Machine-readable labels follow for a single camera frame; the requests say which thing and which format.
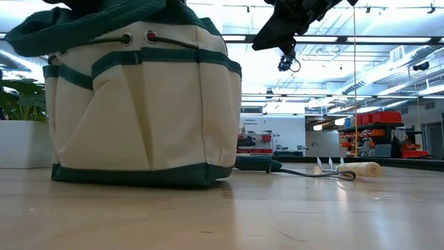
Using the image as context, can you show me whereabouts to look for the black shelf unit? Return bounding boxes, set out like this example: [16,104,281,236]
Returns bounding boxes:
[338,121,405,158]

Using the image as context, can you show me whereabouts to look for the row of red bins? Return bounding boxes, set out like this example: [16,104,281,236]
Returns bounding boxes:
[356,110,403,126]

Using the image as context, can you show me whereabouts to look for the white planter pot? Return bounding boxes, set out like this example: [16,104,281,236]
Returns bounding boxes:
[0,119,53,169]

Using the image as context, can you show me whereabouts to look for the black table edge rail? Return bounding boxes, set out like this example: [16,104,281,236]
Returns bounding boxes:
[272,155,444,172]

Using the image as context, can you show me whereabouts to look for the white wall panel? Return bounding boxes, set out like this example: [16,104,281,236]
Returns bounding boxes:
[239,114,307,157]

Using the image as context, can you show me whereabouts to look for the small rack of red bins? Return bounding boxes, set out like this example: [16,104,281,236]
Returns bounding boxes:
[237,133,273,155]

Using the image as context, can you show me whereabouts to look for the red storage bin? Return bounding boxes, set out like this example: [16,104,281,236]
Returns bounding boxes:
[401,149,429,160]

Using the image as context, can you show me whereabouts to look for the beige and green gardening bag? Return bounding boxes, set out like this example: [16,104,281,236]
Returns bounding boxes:
[4,0,243,189]

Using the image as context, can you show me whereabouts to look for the distant black robot arms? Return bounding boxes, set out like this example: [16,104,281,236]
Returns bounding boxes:
[273,144,309,157]

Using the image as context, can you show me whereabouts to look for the black security camera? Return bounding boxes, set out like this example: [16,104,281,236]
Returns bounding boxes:
[411,60,431,72]

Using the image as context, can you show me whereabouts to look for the wooden-handled hand rake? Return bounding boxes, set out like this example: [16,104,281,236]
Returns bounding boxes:
[316,156,383,178]

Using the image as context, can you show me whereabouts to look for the teal-handled metal garden tool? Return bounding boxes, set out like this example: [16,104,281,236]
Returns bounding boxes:
[234,154,357,182]

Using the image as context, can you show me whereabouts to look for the thin yellow pole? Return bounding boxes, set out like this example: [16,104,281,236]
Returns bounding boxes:
[352,5,359,158]

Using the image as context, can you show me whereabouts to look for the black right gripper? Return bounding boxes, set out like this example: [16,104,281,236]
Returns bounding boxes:
[265,0,360,15]

